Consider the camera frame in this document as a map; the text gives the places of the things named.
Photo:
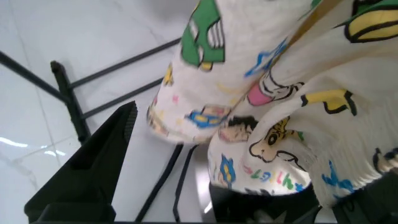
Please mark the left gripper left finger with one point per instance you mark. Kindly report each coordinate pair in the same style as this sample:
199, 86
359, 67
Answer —
84, 180

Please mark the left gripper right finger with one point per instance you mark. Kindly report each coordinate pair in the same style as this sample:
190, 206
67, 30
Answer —
373, 205

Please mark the black clothes rack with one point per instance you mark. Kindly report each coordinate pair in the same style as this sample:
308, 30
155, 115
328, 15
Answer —
73, 105

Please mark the cream printed garment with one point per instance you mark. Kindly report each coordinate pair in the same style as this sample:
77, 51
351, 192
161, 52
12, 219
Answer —
280, 62

